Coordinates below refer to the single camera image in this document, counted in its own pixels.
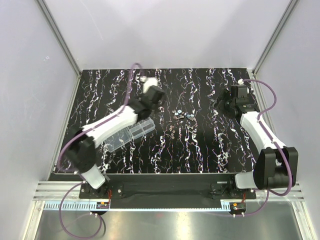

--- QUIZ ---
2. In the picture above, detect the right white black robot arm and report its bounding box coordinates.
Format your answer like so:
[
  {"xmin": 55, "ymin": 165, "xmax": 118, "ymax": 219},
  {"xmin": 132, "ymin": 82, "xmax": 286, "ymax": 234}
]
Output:
[{"xmin": 214, "ymin": 79, "xmax": 299, "ymax": 197}]

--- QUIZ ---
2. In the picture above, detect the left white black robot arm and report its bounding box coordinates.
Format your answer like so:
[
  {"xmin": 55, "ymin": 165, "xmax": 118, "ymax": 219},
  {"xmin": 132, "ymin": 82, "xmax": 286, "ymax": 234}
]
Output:
[{"xmin": 61, "ymin": 77, "xmax": 165, "ymax": 196}]

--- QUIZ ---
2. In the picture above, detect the pile of screws and nuts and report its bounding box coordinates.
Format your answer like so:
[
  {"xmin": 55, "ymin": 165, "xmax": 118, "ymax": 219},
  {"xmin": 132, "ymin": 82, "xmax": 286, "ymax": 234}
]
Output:
[{"xmin": 172, "ymin": 109, "xmax": 198, "ymax": 135}]

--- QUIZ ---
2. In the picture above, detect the clear plastic compartment box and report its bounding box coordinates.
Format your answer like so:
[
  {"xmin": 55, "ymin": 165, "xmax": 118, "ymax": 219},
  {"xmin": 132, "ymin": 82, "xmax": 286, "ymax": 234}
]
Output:
[{"xmin": 103, "ymin": 117, "xmax": 156, "ymax": 153}]

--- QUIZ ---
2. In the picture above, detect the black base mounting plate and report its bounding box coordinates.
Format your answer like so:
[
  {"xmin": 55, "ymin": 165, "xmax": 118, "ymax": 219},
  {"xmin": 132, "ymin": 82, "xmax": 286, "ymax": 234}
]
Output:
[{"xmin": 79, "ymin": 173, "xmax": 257, "ymax": 200}]

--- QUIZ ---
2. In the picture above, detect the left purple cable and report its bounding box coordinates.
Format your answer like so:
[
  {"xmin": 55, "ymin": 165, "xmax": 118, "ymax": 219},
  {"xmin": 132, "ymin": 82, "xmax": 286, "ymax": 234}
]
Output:
[{"xmin": 57, "ymin": 62, "xmax": 145, "ymax": 237}]

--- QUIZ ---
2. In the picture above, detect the purple cable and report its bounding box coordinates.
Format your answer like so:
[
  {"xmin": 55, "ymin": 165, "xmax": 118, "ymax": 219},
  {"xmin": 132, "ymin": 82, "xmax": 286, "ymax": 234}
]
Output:
[
  {"xmin": 234, "ymin": 78, "xmax": 297, "ymax": 217},
  {"xmin": 57, "ymin": 62, "xmax": 145, "ymax": 237}
]

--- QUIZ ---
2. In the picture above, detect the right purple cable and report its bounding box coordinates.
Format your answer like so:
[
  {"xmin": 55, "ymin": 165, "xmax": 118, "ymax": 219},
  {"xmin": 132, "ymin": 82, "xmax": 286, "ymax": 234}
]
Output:
[{"xmin": 234, "ymin": 78, "xmax": 297, "ymax": 217}]

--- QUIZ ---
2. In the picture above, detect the right aluminium frame post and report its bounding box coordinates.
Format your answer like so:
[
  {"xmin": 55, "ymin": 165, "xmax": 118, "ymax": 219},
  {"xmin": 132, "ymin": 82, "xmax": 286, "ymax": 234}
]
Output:
[{"xmin": 252, "ymin": 0, "xmax": 300, "ymax": 77}]

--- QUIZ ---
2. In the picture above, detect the aluminium frame post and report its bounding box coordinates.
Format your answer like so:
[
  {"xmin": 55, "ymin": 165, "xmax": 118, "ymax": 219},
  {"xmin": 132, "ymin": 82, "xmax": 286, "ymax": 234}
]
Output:
[
  {"xmin": 34, "ymin": 0, "xmax": 82, "ymax": 78},
  {"xmin": 252, "ymin": 0, "xmax": 300, "ymax": 77}
]

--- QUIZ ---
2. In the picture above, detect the left aluminium frame post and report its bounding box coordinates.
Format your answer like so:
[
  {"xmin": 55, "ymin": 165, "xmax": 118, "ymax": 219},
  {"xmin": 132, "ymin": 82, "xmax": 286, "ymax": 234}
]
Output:
[{"xmin": 34, "ymin": 0, "xmax": 82, "ymax": 78}]

